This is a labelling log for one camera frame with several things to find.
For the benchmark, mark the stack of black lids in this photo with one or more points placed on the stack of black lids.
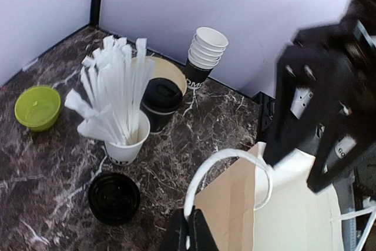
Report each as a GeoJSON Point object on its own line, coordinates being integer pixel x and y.
{"type": "Point", "coordinates": [113, 198]}

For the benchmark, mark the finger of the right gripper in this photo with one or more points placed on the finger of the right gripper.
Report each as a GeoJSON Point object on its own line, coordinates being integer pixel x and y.
{"type": "Point", "coordinates": [347, 142]}
{"type": "Point", "coordinates": [285, 135]}

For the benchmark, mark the brown paper bag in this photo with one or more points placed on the brown paper bag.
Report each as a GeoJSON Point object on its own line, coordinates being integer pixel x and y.
{"type": "Point", "coordinates": [248, 205]}

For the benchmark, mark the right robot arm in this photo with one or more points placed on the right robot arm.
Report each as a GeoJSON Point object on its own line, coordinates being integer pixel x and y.
{"type": "Point", "coordinates": [347, 186]}

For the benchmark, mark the bundle of white wrapped straws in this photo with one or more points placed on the bundle of white wrapped straws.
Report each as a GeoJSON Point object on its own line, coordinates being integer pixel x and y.
{"type": "Point", "coordinates": [114, 82]}

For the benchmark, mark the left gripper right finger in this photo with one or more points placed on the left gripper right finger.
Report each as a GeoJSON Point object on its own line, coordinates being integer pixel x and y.
{"type": "Point", "coordinates": [199, 236]}

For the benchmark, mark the beige plate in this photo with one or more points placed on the beige plate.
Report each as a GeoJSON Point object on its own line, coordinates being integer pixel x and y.
{"type": "Point", "coordinates": [167, 70]}

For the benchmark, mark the white cup holding straws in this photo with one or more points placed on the white cup holding straws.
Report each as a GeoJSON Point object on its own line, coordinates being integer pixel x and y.
{"type": "Point", "coordinates": [123, 155]}

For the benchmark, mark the green bowl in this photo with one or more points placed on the green bowl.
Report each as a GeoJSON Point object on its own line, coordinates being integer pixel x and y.
{"type": "Point", "coordinates": [38, 107]}

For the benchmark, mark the stack of paper cups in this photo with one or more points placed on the stack of paper cups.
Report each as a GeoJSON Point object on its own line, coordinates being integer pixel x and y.
{"type": "Point", "coordinates": [204, 54]}

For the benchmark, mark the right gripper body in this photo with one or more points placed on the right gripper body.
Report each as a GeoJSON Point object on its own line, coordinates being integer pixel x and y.
{"type": "Point", "coordinates": [342, 79]}

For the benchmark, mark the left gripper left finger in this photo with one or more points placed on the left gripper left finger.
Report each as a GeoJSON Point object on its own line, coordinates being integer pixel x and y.
{"type": "Point", "coordinates": [175, 236]}

